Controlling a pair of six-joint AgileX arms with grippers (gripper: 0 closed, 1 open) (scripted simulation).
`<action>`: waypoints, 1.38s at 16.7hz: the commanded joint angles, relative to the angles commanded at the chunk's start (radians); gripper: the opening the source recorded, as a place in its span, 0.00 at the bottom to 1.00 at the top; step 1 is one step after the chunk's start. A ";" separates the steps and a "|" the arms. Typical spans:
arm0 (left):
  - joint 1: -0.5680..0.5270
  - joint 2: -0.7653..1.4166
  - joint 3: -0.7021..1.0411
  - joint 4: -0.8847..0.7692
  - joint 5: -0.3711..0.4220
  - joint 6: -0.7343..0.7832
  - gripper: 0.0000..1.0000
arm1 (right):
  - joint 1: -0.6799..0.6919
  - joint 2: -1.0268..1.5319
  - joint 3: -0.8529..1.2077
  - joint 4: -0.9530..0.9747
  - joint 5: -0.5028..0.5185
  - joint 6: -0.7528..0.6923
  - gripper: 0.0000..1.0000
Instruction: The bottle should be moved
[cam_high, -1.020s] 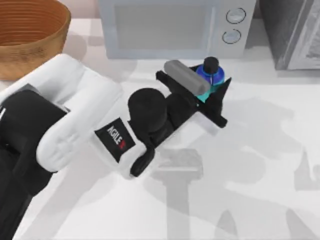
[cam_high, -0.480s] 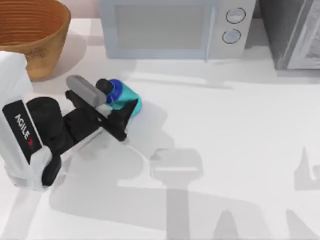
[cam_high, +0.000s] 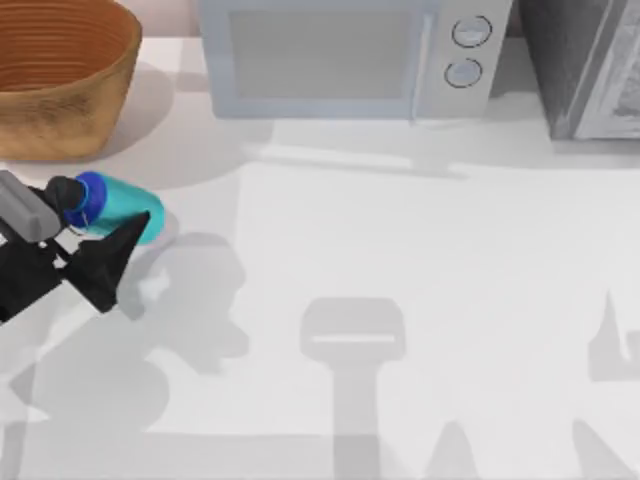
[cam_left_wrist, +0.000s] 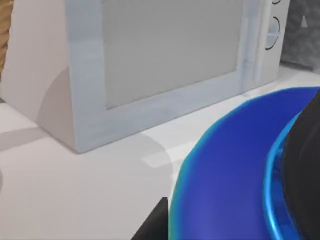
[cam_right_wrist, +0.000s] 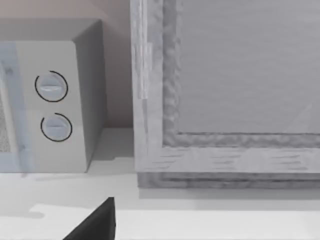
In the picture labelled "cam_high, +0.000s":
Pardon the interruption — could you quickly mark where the round microwave knob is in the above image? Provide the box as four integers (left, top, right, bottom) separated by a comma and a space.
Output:
443, 56, 485, 90
451, 14, 494, 49

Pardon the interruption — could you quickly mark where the microwave door handle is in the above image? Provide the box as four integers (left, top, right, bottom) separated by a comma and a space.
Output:
411, 13, 434, 126

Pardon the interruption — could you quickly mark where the microwave door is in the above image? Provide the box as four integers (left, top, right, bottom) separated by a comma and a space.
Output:
198, 0, 437, 120

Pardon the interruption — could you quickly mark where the woven wooden basket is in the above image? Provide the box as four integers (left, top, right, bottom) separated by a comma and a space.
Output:
0, 0, 144, 163

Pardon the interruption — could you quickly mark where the pale microwave oven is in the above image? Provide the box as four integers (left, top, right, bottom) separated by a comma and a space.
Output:
193, 0, 516, 122

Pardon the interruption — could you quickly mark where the teal bottle with blue cap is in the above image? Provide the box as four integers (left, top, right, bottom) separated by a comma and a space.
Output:
63, 171, 167, 247

